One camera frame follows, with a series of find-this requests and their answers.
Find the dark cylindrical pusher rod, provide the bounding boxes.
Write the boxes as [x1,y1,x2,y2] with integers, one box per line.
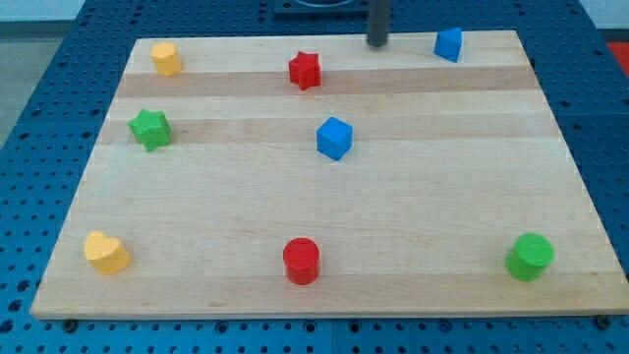
[366,0,391,48]

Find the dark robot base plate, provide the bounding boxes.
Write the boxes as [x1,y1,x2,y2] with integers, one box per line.
[270,0,370,17]

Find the wooden board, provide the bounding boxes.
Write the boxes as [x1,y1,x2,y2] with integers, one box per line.
[31,30,628,320]

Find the green cylinder block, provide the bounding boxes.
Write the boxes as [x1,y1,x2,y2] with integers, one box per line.
[505,233,554,282]

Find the yellow hexagon block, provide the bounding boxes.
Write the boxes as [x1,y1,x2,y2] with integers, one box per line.
[150,41,182,77]

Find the red star block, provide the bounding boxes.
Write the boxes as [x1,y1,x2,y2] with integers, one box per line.
[289,51,321,90]

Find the yellow heart block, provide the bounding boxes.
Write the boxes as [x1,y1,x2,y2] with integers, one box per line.
[84,231,133,275]

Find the blue cube block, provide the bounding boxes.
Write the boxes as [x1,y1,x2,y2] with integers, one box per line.
[315,117,353,160]

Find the red cylinder block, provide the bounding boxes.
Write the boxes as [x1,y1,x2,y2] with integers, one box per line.
[282,237,320,285]

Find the blue triangle block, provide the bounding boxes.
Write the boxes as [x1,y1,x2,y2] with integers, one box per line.
[433,28,463,63]

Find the green star block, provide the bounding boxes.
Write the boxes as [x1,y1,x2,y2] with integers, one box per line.
[128,109,171,152]

